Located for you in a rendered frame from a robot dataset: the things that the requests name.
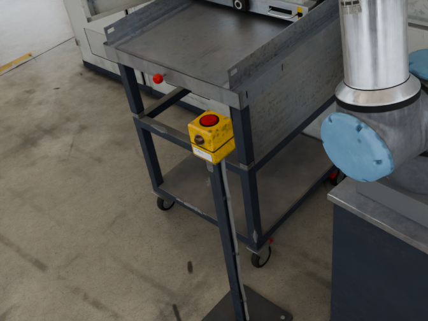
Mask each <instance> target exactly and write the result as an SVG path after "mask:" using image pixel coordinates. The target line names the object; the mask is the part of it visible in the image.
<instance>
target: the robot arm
mask: <svg viewBox="0 0 428 321"><path fill-rule="evenodd" d="M338 4H339V19H340V27H341V42H342V51H343V65H344V74H345V78H344V79H343V80H342V81H341V82H340V83H339V84H338V86H337V87H336V89H335V96H336V112H334V113H331V114H330V115H328V116H327V118H326V119H325V120H324V121H323V123H322V126H321V131H320V133H321V138H322V140H323V142H322V144H323V146H324V149H325V151H326V153H327V155H328V156H329V158H330V160H332V162H333V163H334V165H335V166H336V167H337V168H340V170H341V171H342V172H343V173H344V174H346V175H347V176H349V177H350V178H353V179H354V180H357V181H360V182H373V181H375V180H377V179H379V178H381V177H383V176H386V177H387V178H388V179H389V180H390V181H391V182H392V183H393V184H395V185H397V186H398V187H400V188H402V189H404V190H407V191H410V192H414V193H417V194H423V195H428V49H421V50H417V51H416V52H412V53H409V54H408V0H338Z"/></svg>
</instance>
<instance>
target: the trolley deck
mask: <svg viewBox="0 0 428 321"><path fill-rule="evenodd" d="M292 23H294V22H293V21H289V20H284V19H281V18H276V17H272V16H269V15H263V14H260V13H256V12H252V11H247V12H245V11H240V10H235V9H234V8H233V7H232V6H227V5H223V4H218V3H214V2H211V1H205V0H199V1H198V2H196V3H194V4H192V5H190V6H189V7H187V8H185V9H184V10H182V11H180V12H178V13H176V14H175V15H173V16H171V17H169V18H167V19H166V20H164V21H162V22H161V23H159V24H157V25H155V26H153V27H152V28H150V29H149V30H147V31H145V32H143V33H141V34H140V35H138V36H136V37H134V38H133V39H130V40H129V41H127V42H125V43H124V44H122V45H120V46H118V47H116V48H112V47H110V46H108V42H107V41H105V42H104V43H103V46H104V50H105V52H106V56H107V59H110V60H113V61H115V62H118V63H121V64H123V65H125V66H129V67H130V68H133V69H136V70H138V71H141V72H144V73H146V74H148V75H151V76H154V75H155V74H156V73H159V74H163V73H165V74H166V76H164V77H163V80H164V81H166V82H169V83H172V84H174V85H177V86H179V87H182V88H185V89H187V90H190V91H192V92H195V93H197V94H200V95H202V96H205V97H208V98H210V99H213V100H215V101H218V102H220V103H223V104H226V105H228V106H231V107H233V108H236V109H238V110H242V109H243V108H245V107H246V106H247V105H249V104H250V103H251V102H252V101H254V100H255V99H257V98H258V97H259V96H260V95H261V94H263V93H264V92H265V91H267V89H269V88H270V87H272V86H273V85H274V84H275V83H277V82H278V81H279V80H281V79H282V78H283V77H284V76H286V75H287V74H288V73H290V72H291V71H292V70H293V69H295V68H296V67H298V65H300V64H301V63H302V62H304V61H305V60H306V59H307V58H308V57H310V56H311V55H313V54H314V53H315V52H316V51H317V50H319V49H320V48H322V47H323V46H324V45H325V44H327V43H328V42H329V41H330V40H332V39H333V38H334V37H336V36H337V35H338V34H339V33H340V32H341V27H340V19H339V12H338V13H337V14H335V15H334V16H333V17H331V18H330V19H329V20H328V21H326V22H324V23H323V24H322V25H321V26H319V27H318V28H316V29H315V30H314V31H313V32H311V33H310V34H309V35H307V36H306V37H304V38H303V39H302V40H301V41H299V42H298V43H296V44H295V45H294V46H292V47H291V48H289V49H288V50H287V51H286V52H284V53H283V54H281V55H280V56H279V57H277V58H276V59H275V60H273V61H272V62H270V63H269V64H268V65H267V66H265V67H264V68H262V69H261V70H260V71H259V72H257V73H255V74H254V75H253V76H252V77H250V78H249V79H248V80H247V81H245V82H244V83H242V84H241V85H240V86H238V87H237V88H235V89H234V90H233V91H230V90H227V89H223V88H221V86H222V85H223V84H225V83H227V82H228V77H227V69H228V68H230V67H231V66H232V65H234V64H235V63H237V62H238V61H240V60H241V59H242V58H244V57H245V56H247V55H248V54H249V53H251V52H253V51H254V50H255V49H256V48H258V47H260V46H261V45H262V44H264V43H265V42H266V41H268V40H269V39H271V38H272V37H273V36H275V35H277V34H278V33H279V32H281V31H282V30H284V29H285V28H286V27H288V26H289V25H291V24H292Z"/></svg>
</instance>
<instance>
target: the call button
mask: <svg viewBox="0 0 428 321"><path fill-rule="evenodd" d="M216 121H217V117H216V116H214V115H207V116H204V117H203V118H202V119H201V123H202V124H204V125H211V124H214V123H215V122H216Z"/></svg>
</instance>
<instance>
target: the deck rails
mask: <svg viewBox="0 0 428 321"><path fill-rule="evenodd" d="M198 1H199V0H154V1H152V2H151V3H148V4H147V5H145V6H143V7H141V8H140V9H138V10H136V11H134V12H132V13H130V14H128V15H126V16H124V17H122V18H121V19H119V20H117V21H115V22H113V23H111V24H110V25H107V26H106V27H103V29H104V33H105V36H106V39H107V42H108V46H110V47H112V48H116V47H118V46H120V45H122V44H124V43H125V42H127V41H129V40H130V39H133V38H134V37H136V36H138V35H140V34H141V33H143V32H145V31H147V30H149V29H150V28H152V27H153V26H155V25H157V24H159V23H161V22H162V21H164V20H166V19H167V18H169V17H171V16H173V15H175V14H176V13H178V12H180V11H182V10H184V9H185V8H187V7H189V6H190V5H192V4H194V3H196V2H198ZM338 12H339V4H338V0H325V1H324V2H322V3H321V4H319V5H318V6H317V7H315V8H314V9H312V10H311V11H309V12H308V13H307V14H305V15H304V16H302V17H301V18H299V19H298V20H296V21H295V22H294V23H292V24H291V25H289V26H288V27H286V28H285V29H284V30H282V31H281V32H279V33H278V34H277V35H275V36H273V37H272V38H271V39H269V40H268V41H266V42H265V43H264V44H262V45H261V46H260V47H258V48H256V49H255V50H254V51H253V52H251V53H249V54H248V55H247V56H245V57H244V58H242V59H241V60H240V61H238V62H237V63H235V64H234V65H232V66H231V67H230V68H228V69H227V77H228V82H227V83H225V84H223V85H222V86H221V88H223V89H227V90H230V91H233V90H234V89H235V88H237V87H238V86H240V85H241V84H242V83H244V82H245V81H247V80H248V79H249V78H250V77H252V76H253V75H254V74H255V73H257V72H259V71H260V70H261V69H262V68H264V67H265V66H267V65H268V64H269V63H270V62H272V61H273V60H275V59H276V58H277V57H279V56H280V55H281V54H283V53H284V52H286V51H287V50H288V49H289V48H291V47H292V46H294V45H295V44H296V43H298V42H299V41H301V40H302V39H303V38H304V37H306V36H307V35H309V34H310V33H311V32H313V31H314V30H315V29H316V28H318V27H319V26H321V25H322V24H323V23H324V22H326V21H328V20H329V19H330V18H331V17H333V16H334V15H335V14H337V13H338ZM112 27H113V28H114V31H112V32H110V33H108V31H107V30H108V29H111V28H112ZM234 69H237V71H236V72H235V73H234V74H233V75H231V71H233V70H234Z"/></svg>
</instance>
